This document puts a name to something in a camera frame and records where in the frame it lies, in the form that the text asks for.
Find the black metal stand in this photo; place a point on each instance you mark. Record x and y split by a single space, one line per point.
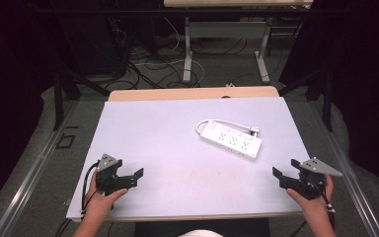
325 95
60 95

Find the metal floor rail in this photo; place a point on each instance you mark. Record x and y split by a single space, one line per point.
348 171
36 168

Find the black floor socket plate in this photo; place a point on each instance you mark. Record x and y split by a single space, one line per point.
65 141

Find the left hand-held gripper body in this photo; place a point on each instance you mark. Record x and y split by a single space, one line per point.
110 179

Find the white table mat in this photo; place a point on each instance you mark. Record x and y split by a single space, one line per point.
177 171

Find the white power strip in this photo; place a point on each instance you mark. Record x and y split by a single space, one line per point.
232 141

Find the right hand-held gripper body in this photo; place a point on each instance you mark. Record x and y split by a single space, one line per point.
309 179

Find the white metal frame desk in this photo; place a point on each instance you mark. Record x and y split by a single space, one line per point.
225 29

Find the white power strip plug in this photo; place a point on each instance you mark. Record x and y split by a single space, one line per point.
254 130

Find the person's left hand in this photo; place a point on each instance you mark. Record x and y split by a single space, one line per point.
103 200

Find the person's white clothing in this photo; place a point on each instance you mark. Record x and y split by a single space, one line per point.
200 233

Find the dark curtain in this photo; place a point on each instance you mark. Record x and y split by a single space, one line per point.
10 82
365 82

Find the wooden table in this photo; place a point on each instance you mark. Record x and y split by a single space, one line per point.
190 93

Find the person's right hand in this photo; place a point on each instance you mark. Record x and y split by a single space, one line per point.
312 202

